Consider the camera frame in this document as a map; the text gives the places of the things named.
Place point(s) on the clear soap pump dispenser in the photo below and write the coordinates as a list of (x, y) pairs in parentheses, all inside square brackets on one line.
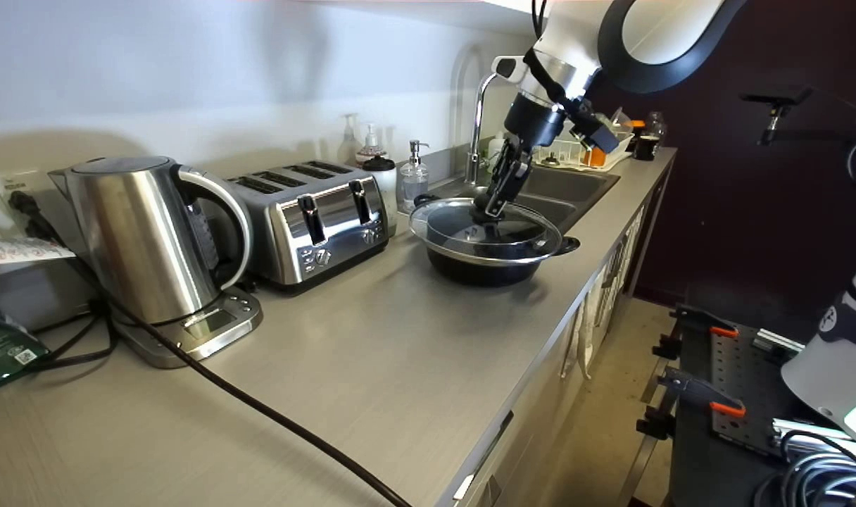
[(413, 183)]

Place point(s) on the steel kettle base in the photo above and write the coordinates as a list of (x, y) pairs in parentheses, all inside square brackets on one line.
[(217, 325)]

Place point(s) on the black cooking pot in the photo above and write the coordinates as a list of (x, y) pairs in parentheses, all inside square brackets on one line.
[(486, 269)]

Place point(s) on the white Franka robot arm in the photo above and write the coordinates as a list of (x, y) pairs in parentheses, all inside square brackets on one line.
[(578, 37)]

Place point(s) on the chrome sink faucet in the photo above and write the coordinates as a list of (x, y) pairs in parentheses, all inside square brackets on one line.
[(476, 121)]

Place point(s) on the glass pot lid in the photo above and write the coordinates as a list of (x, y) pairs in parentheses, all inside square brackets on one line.
[(458, 230)]

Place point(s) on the orange item by sink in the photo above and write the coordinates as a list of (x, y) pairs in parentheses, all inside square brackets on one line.
[(597, 156)]

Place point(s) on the green packet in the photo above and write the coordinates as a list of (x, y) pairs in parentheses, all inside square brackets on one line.
[(8, 351)]

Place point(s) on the white paper box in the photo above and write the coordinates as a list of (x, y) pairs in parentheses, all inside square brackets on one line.
[(24, 272)]

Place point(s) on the white jar with black lid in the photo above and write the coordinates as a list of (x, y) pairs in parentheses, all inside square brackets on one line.
[(381, 178)]

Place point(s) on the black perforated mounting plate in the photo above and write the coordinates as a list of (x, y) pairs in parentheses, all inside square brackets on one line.
[(754, 385)]

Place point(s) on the stainless steel electric kettle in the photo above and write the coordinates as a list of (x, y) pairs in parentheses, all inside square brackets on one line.
[(141, 244)]

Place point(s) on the small clear bottle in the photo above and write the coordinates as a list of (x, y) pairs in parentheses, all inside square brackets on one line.
[(351, 142)]

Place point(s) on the stainless steel double sink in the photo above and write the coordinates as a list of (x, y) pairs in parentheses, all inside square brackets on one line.
[(571, 193)]

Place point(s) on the dark camera stand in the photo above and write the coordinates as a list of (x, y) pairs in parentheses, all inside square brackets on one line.
[(775, 109)]

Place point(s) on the black robot table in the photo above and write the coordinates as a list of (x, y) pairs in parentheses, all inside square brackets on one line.
[(720, 469)]

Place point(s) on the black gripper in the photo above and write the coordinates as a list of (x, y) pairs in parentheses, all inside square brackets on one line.
[(533, 120)]

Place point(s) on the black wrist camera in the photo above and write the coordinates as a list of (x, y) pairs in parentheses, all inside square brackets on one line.
[(592, 128)]

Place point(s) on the stainless steel four-slot toaster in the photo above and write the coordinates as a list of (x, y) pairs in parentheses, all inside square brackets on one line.
[(316, 220)]

